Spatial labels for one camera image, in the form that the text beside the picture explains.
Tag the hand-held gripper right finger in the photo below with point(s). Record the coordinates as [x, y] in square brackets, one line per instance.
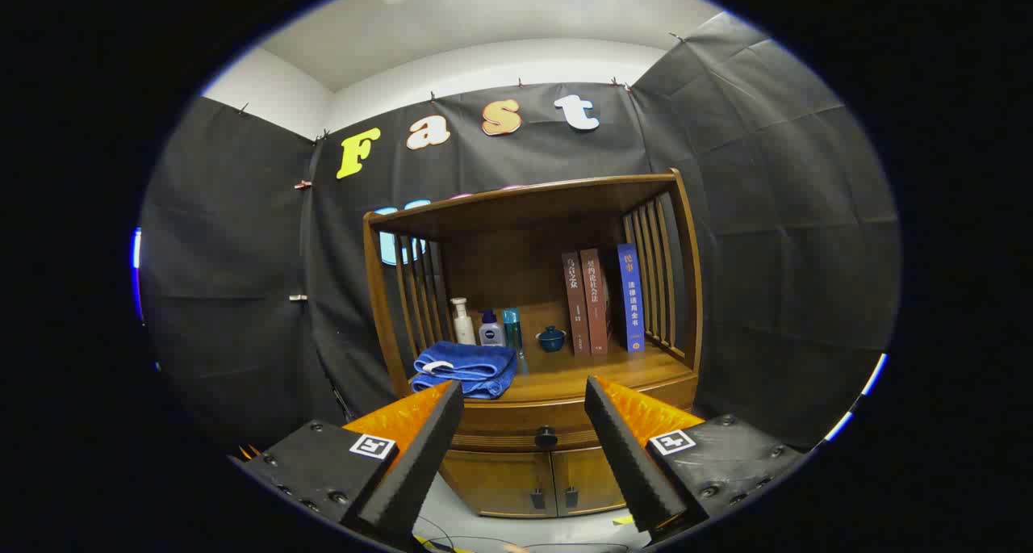
[625, 456]

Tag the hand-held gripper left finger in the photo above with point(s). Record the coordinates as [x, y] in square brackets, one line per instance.
[420, 456]

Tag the wooden cabinet door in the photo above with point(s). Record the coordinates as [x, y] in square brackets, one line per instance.
[589, 476]
[500, 480]

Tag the wooden countertop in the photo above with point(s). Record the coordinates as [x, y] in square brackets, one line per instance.
[581, 371]

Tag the wooden cabinet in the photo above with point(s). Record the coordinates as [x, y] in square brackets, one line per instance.
[500, 270]

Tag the blue folded towel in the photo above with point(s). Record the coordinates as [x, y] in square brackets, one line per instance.
[468, 369]

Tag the white pump bottle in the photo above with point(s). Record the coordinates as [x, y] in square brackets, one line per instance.
[463, 327]

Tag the dark blue lidded teacup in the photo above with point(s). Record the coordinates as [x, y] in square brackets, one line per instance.
[551, 341]

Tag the white bottle with blue cap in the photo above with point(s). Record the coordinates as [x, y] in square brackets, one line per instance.
[491, 333]

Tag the reddish brown book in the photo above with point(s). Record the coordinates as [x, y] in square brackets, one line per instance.
[598, 303]

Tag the teal transparent bottle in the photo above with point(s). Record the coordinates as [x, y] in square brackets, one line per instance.
[512, 327]

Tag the blue book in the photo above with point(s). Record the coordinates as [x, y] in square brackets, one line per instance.
[631, 295]

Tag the dark brown book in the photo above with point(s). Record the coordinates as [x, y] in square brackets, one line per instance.
[575, 303]

